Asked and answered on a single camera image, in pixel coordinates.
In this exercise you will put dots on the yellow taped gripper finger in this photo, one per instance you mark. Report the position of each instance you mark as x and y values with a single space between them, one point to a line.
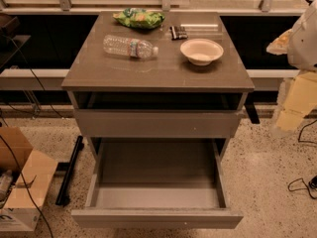
284 123

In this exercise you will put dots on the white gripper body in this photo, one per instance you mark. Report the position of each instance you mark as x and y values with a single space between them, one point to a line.
304 39

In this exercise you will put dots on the grey drawer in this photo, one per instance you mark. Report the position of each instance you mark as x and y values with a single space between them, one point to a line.
136 124
156 183

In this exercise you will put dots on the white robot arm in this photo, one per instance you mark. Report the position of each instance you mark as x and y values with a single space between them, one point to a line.
300 45

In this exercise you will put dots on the grey drawer cabinet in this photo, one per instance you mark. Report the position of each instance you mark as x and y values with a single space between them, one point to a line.
168 82

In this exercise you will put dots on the white paper bowl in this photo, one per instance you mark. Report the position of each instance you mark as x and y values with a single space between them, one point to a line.
201 51

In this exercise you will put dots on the small black snack packet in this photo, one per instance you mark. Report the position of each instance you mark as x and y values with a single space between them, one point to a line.
178 33

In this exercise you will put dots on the clear plastic water bottle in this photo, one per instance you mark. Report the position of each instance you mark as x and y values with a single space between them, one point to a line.
129 47

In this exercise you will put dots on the green chip bag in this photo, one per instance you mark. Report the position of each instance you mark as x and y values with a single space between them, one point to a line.
139 18

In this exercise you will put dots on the black metal bar stand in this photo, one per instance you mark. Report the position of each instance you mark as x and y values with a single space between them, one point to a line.
63 198

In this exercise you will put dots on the brown cardboard box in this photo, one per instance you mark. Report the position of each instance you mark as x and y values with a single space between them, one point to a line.
32 173

